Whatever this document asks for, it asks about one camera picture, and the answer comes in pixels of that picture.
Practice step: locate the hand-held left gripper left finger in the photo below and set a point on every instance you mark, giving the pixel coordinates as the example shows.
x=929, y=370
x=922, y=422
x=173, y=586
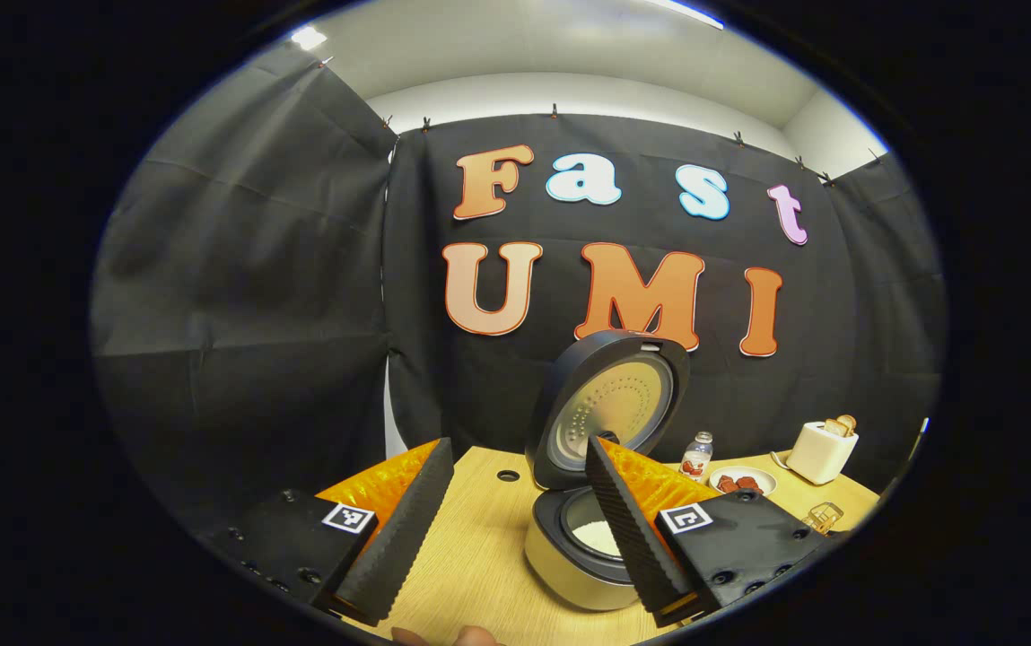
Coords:
x=403, y=529

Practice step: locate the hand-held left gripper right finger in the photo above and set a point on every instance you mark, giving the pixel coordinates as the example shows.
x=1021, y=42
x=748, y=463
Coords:
x=627, y=525

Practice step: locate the white rice heap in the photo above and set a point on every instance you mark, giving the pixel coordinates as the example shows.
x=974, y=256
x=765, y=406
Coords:
x=594, y=536

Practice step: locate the black and silver rice cooker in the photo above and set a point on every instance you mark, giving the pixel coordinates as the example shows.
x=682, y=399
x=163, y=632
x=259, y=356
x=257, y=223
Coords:
x=609, y=395

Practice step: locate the clear plastic bottle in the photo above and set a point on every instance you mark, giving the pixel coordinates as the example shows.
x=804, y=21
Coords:
x=697, y=459

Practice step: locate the red meat piece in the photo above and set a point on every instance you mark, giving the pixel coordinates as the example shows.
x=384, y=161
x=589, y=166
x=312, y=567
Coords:
x=748, y=484
x=728, y=484

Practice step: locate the black table grommet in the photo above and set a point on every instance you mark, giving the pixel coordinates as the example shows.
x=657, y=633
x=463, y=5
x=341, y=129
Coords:
x=508, y=475

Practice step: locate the white plate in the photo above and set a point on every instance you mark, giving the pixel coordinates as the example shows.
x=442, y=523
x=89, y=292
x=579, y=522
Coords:
x=771, y=480

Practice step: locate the white toaster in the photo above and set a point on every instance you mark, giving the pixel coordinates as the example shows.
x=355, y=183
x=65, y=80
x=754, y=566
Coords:
x=816, y=458

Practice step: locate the toast slice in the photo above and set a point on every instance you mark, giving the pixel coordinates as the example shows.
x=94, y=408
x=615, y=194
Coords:
x=834, y=427
x=847, y=422

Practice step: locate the black backdrop cloth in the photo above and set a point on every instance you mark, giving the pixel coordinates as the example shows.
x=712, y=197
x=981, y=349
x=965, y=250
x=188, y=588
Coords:
x=237, y=314

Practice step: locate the ceiling light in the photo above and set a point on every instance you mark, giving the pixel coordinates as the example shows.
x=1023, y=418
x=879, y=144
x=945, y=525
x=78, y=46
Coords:
x=309, y=38

